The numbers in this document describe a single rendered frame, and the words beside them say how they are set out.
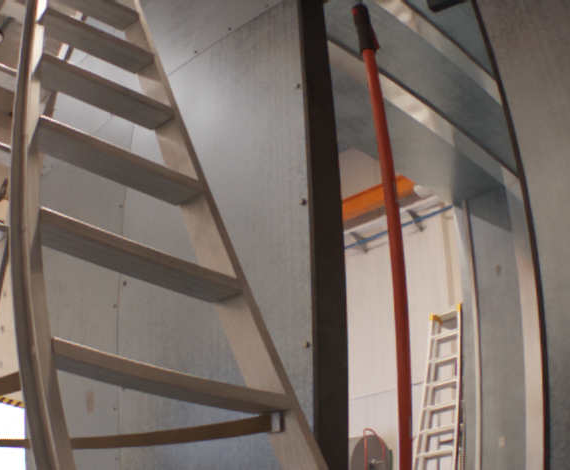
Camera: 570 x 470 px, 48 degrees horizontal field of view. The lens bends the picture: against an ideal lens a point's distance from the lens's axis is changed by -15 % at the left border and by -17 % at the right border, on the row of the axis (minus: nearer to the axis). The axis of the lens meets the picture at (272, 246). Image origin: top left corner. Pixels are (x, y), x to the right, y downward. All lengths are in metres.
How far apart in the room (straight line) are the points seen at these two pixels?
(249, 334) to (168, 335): 0.83
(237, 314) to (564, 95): 0.77
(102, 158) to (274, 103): 0.78
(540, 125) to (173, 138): 0.76
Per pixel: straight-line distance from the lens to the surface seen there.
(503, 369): 5.26
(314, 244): 1.67
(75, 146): 1.24
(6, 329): 11.84
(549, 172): 1.35
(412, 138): 4.89
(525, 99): 1.45
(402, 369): 1.51
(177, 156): 1.48
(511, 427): 5.15
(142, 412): 2.08
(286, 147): 1.85
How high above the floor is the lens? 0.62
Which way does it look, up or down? 23 degrees up
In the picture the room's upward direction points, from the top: 1 degrees counter-clockwise
